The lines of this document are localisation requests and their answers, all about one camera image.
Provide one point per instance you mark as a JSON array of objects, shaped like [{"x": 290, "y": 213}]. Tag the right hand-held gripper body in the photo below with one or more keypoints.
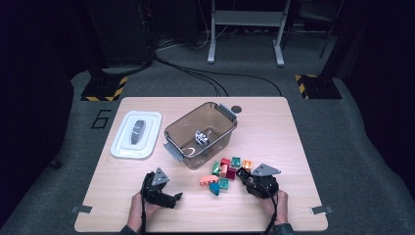
[{"x": 264, "y": 186}]

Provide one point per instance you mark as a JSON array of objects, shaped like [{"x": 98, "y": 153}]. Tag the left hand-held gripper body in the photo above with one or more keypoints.
[{"x": 153, "y": 191}]

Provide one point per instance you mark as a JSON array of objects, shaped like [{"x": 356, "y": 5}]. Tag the black toy block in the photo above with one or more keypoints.
[{"x": 242, "y": 172}]

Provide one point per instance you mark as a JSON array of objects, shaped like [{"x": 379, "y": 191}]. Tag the orange toy block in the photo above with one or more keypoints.
[{"x": 247, "y": 165}]

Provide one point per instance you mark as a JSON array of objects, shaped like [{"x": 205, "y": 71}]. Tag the dark red toy block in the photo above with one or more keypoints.
[{"x": 231, "y": 173}]

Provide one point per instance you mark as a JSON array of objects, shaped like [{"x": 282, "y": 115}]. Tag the large teal toy block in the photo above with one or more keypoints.
[{"x": 236, "y": 162}]

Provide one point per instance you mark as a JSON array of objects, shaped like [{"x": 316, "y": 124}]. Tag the small teal toy block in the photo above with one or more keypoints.
[{"x": 224, "y": 183}]

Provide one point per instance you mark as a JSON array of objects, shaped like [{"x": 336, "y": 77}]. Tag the small pink toy block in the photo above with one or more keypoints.
[{"x": 224, "y": 171}]

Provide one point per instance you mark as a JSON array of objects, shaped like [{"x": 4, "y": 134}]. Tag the blue toy block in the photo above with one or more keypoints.
[{"x": 214, "y": 188}]

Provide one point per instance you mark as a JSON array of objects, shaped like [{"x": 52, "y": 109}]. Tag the green toy block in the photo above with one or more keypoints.
[{"x": 216, "y": 168}]

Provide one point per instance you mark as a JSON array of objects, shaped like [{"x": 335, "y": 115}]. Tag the long pink toy block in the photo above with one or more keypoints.
[{"x": 208, "y": 180}]

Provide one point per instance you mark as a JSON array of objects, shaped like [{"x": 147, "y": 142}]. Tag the white toy car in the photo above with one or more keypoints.
[{"x": 202, "y": 137}]

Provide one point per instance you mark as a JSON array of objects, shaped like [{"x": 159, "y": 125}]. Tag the clear grey storage box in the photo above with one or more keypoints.
[{"x": 182, "y": 130}]

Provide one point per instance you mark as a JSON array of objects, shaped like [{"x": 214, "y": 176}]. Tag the person's left hand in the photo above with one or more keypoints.
[{"x": 137, "y": 212}]

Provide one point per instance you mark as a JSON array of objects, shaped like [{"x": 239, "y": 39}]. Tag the person's right hand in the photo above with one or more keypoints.
[{"x": 279, "y": 209}]

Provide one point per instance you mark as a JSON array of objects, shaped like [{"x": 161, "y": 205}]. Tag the grey tape strip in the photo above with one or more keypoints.
[
  {"x": 81, "y": 209},
  {"x": 321, "y": 210}
]

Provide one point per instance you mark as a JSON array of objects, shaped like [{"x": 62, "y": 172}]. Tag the dark round table grommet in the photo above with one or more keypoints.
[{"x": 236, "y": 109}]

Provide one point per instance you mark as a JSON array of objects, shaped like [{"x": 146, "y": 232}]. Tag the small black floor object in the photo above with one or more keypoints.
[{"x": 55, "y": 164}]

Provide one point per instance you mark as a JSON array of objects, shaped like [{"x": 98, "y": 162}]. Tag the black yellow striped stand base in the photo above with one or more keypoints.
[
  {"x": 102, "y": 89},
  {"x": 321, "y": 87}
]

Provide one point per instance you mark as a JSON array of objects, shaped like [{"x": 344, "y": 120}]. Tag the dark cabinet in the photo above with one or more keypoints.
[{"x": 120, "y": 32}]

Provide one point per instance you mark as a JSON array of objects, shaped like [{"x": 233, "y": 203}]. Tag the white metal stand frame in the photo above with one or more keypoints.
[{"x": 248, "y": 18}]

